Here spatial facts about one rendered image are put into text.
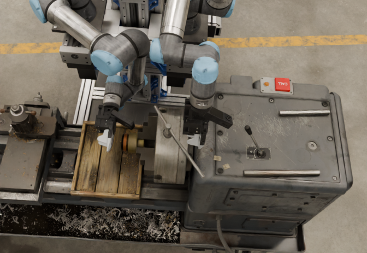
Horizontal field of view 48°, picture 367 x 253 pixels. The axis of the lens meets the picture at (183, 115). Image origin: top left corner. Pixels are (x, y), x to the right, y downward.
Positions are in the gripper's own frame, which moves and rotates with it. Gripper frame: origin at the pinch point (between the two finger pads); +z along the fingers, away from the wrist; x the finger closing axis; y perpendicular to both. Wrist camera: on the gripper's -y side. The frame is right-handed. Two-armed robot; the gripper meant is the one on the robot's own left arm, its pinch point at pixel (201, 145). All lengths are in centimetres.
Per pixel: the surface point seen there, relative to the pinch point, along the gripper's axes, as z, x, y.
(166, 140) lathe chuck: 9.8, -10.9, 12.4
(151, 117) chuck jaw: 9.8, -22.7, 19.2
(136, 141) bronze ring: 18.8, -17.4, 24.6
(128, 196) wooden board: 45, -9, 27
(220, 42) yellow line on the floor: 80, -190, -25
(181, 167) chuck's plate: 18.3, -4.9, 5.9
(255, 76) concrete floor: 90, -161, -52
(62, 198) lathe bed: 60, -16, 60
